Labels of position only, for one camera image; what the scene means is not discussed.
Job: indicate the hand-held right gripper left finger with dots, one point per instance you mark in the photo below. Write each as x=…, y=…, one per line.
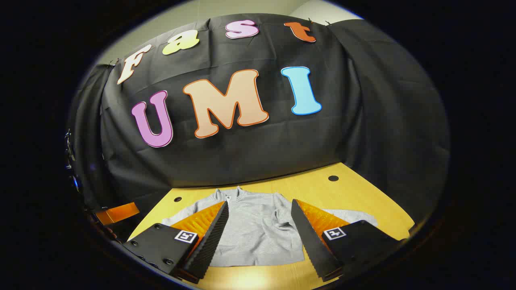
x=213, y=237

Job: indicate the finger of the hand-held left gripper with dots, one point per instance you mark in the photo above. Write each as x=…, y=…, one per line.
x=119, y=213

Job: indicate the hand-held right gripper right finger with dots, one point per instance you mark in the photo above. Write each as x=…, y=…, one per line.
x=310, y=241

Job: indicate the grey zip-neck sweatshirt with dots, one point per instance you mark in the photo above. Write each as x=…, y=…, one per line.
x=258, y=229

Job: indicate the black backdrop cloth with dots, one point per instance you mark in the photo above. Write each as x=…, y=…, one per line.
x=262, y=153

